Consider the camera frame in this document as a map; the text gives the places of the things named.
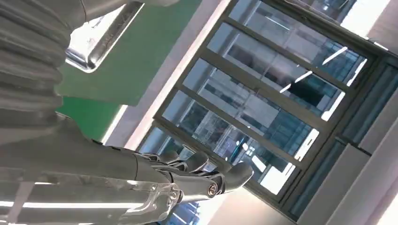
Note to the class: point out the large dark-framed window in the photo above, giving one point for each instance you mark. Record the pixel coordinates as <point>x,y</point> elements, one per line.
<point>264,102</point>

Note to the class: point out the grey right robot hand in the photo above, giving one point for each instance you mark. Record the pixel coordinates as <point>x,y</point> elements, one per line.
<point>93,174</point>

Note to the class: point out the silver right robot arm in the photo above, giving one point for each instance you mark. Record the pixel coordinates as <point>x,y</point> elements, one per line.
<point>28,68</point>

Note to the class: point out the steel scale tray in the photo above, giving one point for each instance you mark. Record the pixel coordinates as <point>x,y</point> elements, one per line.
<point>93,43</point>

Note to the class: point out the silver conveyor frame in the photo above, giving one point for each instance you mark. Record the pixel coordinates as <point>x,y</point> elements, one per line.
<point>114,124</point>

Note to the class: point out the bright green conveyor belt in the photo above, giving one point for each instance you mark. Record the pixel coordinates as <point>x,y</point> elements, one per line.
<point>87,118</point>

